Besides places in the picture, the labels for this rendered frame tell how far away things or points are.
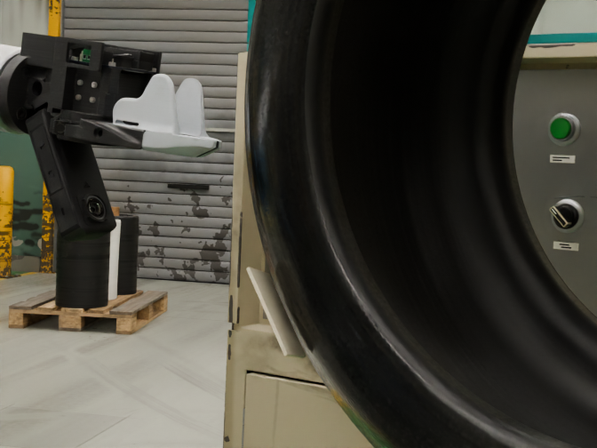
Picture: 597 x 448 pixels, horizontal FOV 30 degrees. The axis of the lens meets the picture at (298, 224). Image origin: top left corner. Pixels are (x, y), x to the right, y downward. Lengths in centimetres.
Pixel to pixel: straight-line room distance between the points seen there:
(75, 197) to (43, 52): 12
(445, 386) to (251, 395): 89
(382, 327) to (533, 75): 75
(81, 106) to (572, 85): 62
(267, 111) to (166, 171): 974
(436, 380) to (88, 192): 42
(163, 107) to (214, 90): 944
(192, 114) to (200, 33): 951
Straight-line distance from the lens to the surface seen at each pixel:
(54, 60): 93
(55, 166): 94
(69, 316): 728
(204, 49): 1036
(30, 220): 1089
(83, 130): 88
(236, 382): 152
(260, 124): 69
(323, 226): 65
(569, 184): 132
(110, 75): 90
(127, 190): 1056
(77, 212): 93
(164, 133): 85
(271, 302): 70
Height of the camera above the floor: 112
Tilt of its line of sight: 3 degrees down
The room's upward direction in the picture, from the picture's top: 3 degrees clockwise
